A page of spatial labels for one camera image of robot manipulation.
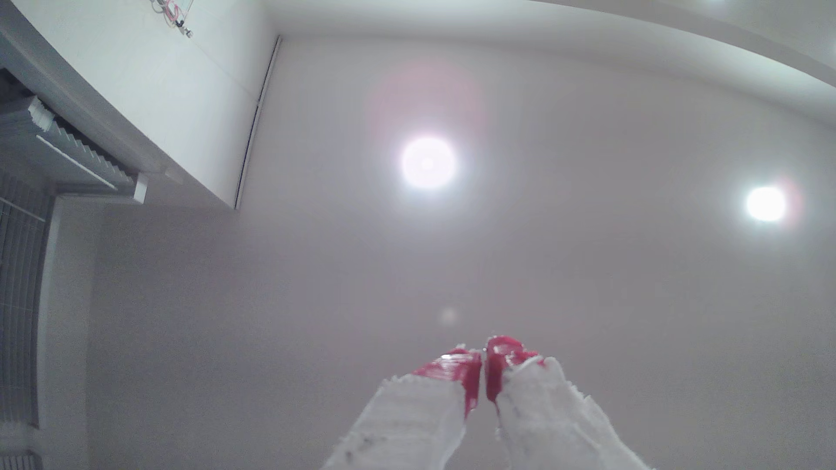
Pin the round ceiling light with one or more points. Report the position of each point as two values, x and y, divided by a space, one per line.
428 163
765 203

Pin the white stacked window blinds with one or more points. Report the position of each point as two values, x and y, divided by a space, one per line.
72 153

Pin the grey window blind slats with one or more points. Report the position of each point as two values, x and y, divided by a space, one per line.
19 294

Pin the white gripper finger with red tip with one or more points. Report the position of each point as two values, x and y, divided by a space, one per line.
418 418
548 418

